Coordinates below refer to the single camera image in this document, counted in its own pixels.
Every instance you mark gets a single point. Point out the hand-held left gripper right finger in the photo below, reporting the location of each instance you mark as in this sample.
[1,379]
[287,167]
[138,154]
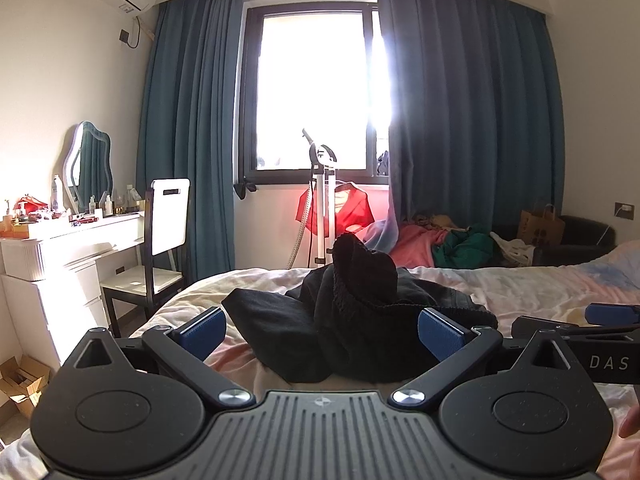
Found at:
[442,335]

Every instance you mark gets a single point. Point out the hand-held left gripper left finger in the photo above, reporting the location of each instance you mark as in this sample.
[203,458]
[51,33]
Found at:
[202,334]

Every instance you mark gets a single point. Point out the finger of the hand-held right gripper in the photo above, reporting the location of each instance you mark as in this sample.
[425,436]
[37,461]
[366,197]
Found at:
[612,314]
[545,326]

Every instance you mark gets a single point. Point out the black pants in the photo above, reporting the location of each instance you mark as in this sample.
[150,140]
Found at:
[350,310]

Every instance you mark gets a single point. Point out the pink clothes pile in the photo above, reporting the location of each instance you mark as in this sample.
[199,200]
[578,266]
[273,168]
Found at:
[412,247]

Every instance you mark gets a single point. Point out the person's right hand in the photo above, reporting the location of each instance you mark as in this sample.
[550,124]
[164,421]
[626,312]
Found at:
[631,422]

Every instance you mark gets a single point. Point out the dark grey garment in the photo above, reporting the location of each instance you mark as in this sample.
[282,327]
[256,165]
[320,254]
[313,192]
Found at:
[437,297]

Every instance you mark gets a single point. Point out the bed with pale sheet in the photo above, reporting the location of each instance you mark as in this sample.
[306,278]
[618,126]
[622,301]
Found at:
[525,290]

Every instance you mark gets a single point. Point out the black armchair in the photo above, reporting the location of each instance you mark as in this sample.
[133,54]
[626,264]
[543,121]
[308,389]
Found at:
[582,240]

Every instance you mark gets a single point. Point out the white garment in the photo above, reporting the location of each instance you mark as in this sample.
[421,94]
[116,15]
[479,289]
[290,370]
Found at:
[515,250]

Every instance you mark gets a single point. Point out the green garment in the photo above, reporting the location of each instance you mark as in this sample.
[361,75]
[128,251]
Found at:
[467,250]

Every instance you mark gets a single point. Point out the brown paper bag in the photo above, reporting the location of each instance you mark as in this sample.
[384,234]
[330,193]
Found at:
[540,227]

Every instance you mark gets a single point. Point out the dark chair with white back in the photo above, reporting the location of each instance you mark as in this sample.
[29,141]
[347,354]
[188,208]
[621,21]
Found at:
[169,215]

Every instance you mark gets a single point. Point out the red garment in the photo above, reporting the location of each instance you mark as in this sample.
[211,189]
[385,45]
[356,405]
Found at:
[350,212]

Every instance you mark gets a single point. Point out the white dressing table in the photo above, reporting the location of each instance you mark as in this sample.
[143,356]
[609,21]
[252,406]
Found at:
[60,270]

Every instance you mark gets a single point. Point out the white garment steamer stand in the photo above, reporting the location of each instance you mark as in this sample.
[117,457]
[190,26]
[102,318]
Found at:
[322,200]

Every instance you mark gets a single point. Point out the cardboard boxes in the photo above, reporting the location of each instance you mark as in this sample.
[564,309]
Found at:
[22,382]

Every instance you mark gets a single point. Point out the blue curtain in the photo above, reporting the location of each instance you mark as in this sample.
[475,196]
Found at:
[190,135]
[465,110]

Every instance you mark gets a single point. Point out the group of cosmetic bottles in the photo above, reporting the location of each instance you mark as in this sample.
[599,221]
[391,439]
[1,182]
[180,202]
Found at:
[57,195]

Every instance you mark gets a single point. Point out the wavy framed mirror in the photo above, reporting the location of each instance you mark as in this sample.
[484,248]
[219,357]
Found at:
[92,165]

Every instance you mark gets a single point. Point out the dark framed window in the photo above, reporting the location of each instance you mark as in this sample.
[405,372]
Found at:
[320,85]

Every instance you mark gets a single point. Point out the wall socket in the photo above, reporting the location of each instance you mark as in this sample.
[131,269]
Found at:
[624,209]

